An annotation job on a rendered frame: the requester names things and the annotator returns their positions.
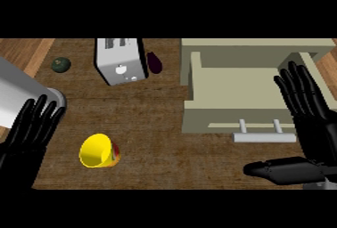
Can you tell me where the beige open drawer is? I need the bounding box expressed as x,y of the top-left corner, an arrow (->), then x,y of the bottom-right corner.
186,51 -> 337,111

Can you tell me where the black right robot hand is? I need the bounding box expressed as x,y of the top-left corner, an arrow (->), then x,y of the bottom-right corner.
242,61 -> 337,186

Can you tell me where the beige cabinet body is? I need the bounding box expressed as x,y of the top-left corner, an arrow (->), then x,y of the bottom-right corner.
179,38 -> 337,87

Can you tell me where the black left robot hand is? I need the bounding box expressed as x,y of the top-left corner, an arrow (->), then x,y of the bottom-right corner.
0,94 -> 66,191

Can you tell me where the grey metal cylinder pot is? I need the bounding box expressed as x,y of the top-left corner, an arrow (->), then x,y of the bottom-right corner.
0,56 -> 68,129

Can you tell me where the beige drawer front with handle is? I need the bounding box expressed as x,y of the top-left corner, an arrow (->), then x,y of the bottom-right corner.
180,100 -> 307,144

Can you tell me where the silver toaster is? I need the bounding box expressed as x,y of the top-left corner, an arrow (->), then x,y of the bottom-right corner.
93,38 -> 150,87

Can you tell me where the yellow cup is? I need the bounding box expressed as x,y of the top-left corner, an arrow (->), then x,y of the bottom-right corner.
78,133 -> 121,169

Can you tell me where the dark green avocado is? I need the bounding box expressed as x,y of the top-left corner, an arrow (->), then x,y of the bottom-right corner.
50,56 -> 72,73

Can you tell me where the dark purple eggplant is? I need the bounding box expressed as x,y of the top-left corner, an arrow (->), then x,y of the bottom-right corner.
145,51 -> 164,75

